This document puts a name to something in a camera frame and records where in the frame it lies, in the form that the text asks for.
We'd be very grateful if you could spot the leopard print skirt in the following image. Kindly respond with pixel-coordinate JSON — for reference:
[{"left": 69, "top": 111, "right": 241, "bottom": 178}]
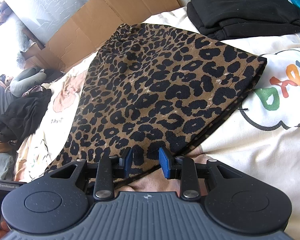
[{"left": 48, "top": 23, "right": 267, "bottom": 180}]

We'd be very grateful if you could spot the black clothes pile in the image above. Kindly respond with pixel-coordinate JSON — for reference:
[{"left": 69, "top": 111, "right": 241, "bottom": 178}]
[{"left": 0, "top": 88, "right": 52, "bottom": 150}]

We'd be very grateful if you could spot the grey blue garment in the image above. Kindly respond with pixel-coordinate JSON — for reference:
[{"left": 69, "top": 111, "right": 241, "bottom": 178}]
[{"left": 0, "top": 152, "right": 15, "bottom": 180}]

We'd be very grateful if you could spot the cream bear print blanket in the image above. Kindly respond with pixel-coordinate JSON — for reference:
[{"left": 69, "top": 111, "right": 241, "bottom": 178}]
[{"left": 13, "top": 6, "right": 300, "bottom": 240}]

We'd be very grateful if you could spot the small plush toy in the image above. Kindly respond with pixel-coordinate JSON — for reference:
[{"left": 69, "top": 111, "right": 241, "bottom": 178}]
[{"left": 0, "top": 74, "right": 13, "bottom": 88}]

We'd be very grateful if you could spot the flattened brown cardboard box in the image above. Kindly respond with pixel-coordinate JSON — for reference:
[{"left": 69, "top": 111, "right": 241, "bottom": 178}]
[{"left": 25, "top": 0, "right": 180, "bottom": 70}]

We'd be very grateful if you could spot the folded black garment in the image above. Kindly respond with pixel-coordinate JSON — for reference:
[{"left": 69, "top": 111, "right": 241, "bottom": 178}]
[{"left": 186, "top": 0, "right": 300, "bottom": 41}]

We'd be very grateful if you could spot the grey upright panel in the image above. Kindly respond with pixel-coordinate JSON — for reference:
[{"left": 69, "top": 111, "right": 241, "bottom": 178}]
[{"left": 4, "top": 0, "right": 88, "bottom": 44}]

